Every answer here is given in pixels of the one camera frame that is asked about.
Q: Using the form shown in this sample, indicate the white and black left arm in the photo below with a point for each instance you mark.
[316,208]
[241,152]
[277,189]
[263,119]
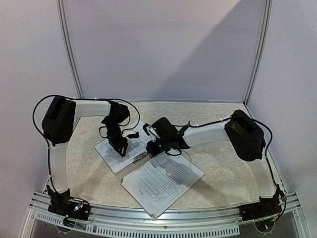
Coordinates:
[58,125]

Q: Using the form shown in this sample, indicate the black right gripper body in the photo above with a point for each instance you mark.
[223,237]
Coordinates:
[153,145]

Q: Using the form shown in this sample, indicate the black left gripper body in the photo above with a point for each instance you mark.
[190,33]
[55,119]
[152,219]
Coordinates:
[114,140]

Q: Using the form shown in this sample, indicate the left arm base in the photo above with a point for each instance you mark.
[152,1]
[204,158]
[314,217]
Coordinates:
[65,205]

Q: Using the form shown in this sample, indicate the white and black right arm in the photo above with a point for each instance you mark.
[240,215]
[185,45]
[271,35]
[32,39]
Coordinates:
[245,135]

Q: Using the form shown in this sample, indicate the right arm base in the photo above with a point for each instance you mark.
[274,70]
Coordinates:
[266,207]

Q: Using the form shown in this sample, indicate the aluminium front rail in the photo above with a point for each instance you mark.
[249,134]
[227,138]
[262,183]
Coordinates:
[117,222]

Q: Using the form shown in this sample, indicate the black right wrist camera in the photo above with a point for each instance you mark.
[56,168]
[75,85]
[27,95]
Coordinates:
[149,131]

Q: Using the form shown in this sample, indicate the metal folder clip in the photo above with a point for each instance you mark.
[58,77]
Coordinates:
[139,157]

